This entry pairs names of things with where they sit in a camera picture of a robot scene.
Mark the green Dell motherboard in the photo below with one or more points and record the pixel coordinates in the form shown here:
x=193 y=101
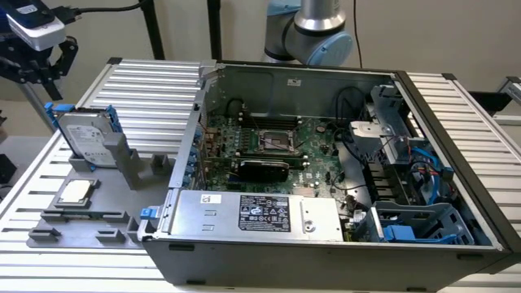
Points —
x=317 y=146

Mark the grey blue disk bay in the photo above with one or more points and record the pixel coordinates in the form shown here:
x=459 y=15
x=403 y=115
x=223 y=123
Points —
x=448 y=213

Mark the round coin battery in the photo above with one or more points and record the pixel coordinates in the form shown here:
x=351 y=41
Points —
x=321 y=128

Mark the silver power supply unit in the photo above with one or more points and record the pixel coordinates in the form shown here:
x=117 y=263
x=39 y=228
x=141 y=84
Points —
x=203 y=219

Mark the CPU socket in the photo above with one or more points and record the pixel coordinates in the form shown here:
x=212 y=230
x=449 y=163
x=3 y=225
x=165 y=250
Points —
x=276 y=140

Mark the black graphics card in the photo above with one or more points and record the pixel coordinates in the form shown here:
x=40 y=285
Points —
x=264 y=171

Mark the grey parts rack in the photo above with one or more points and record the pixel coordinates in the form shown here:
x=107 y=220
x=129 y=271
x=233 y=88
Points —
x=121 y=201

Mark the empty blue disk carrier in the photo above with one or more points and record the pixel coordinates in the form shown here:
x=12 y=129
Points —
x=399 y=233

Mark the open black PC case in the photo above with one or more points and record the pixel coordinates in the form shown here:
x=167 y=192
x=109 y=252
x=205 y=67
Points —
x=285 y=265

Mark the green RAM stick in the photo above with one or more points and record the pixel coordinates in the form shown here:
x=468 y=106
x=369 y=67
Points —
x=91 y=215

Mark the black RAM slot bank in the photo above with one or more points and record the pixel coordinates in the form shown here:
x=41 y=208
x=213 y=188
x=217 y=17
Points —
x=260 y=154
x=268 y=122

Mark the blue plastic case latch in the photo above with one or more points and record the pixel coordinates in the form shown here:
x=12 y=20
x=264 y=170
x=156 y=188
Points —
x=148 y=213

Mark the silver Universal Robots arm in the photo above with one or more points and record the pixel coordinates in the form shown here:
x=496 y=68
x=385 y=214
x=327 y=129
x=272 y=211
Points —
x=313 y=27

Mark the small black box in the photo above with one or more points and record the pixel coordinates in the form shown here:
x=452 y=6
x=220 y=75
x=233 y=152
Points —
x=6 y=169

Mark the grey metal stand leg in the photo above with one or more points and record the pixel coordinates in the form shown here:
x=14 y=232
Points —
x=35 y=103

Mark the hard disk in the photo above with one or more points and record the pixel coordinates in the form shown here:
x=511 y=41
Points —
x=85 y=137

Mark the black plastic air shroud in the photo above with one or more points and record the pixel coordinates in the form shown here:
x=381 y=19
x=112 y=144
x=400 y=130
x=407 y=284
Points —
x=383 y=183

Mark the aluminium frame rail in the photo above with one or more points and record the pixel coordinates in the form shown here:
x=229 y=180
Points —
x=511 y=88

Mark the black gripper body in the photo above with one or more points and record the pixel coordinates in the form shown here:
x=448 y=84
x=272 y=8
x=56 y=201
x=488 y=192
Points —
x=24 y=67

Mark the black flat bracket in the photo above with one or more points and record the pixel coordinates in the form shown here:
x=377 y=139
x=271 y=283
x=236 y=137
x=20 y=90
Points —
x=488 y=102

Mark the silver metal drive cage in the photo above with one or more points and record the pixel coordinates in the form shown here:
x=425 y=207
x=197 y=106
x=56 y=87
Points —
x=367 y=131

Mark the silver chipset heatsink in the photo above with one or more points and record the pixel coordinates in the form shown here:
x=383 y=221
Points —
x=305 y=191

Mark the silver CPU chip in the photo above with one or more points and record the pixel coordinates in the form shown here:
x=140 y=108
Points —
x=75 y=192

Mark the black stand pole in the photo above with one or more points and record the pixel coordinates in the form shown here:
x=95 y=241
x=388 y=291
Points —
x=152 y=30
x=215 y=30

